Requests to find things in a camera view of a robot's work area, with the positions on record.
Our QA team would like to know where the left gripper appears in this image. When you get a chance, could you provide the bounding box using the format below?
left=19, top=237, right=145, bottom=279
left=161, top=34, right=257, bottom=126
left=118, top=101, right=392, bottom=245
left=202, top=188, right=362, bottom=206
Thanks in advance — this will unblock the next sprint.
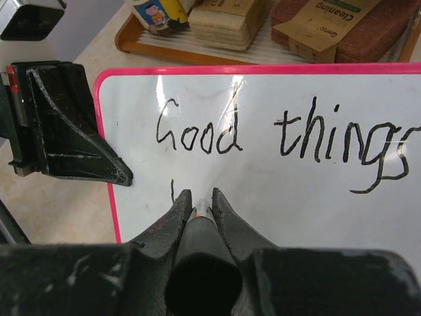
left=1, top=63, right=134, bottom=186

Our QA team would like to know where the pink framed whiteboard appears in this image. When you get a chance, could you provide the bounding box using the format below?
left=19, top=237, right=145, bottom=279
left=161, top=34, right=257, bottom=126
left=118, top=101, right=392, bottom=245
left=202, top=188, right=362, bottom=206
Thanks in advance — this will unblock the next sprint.
left=94, top=63, right=420, bottom=265

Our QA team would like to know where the brown cardboard box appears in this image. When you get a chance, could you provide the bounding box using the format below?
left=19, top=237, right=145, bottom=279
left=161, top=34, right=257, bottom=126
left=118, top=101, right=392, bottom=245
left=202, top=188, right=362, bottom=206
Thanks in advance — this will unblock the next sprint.
left=270, top=0, right=420, bottom=63

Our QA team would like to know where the small tan box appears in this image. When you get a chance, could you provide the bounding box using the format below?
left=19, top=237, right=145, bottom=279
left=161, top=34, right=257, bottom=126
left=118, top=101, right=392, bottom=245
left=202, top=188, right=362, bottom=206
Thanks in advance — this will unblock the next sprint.
left=188, top=0, right=272, bottom=51

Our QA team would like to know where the wooden three-tier shelf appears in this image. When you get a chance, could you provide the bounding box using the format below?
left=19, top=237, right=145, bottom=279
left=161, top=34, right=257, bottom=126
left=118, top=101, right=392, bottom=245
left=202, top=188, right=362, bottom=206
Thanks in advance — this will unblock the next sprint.
left=115, top=1, right=420, bottom=65

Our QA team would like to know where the white bag bottom shelf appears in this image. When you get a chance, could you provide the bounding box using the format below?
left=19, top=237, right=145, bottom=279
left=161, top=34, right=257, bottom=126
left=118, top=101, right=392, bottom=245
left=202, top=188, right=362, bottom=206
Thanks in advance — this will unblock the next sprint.
left=126, top=0, right=195, bottom=34

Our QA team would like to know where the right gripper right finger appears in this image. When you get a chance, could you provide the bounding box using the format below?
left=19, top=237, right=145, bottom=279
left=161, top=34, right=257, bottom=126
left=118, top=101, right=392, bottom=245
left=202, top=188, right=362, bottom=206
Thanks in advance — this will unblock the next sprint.
left=212, top=188, right=420, bottom=315

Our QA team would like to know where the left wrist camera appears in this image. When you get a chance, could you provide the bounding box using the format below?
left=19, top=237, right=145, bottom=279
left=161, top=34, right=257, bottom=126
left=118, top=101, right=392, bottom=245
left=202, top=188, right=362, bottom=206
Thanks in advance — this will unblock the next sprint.
left=1, top=0, right=66, bottom=41

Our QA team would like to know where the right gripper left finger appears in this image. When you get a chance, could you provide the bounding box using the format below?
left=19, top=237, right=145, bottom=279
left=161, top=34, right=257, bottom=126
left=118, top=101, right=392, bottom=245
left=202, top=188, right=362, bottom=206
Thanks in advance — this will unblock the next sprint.
left=1, top=190, right=192, bottom=315

